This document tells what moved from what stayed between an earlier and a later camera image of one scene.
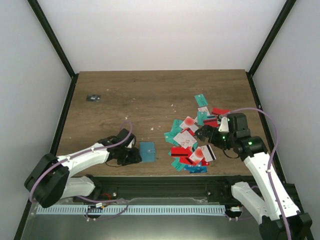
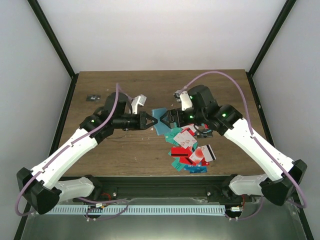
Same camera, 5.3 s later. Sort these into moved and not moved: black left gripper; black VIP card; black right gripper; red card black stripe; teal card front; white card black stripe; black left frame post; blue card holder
Moved: black right gripper; blue card holder; black left gripper
Not moved: white card black stripe; black left frame post; red card black stripe; teal card front; black VIP card
